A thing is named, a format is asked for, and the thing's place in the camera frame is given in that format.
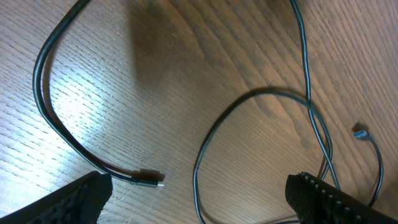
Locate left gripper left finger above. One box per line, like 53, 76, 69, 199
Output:
1, 171, 113, 224

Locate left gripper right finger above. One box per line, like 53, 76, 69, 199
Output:
285, 172, 397, 224

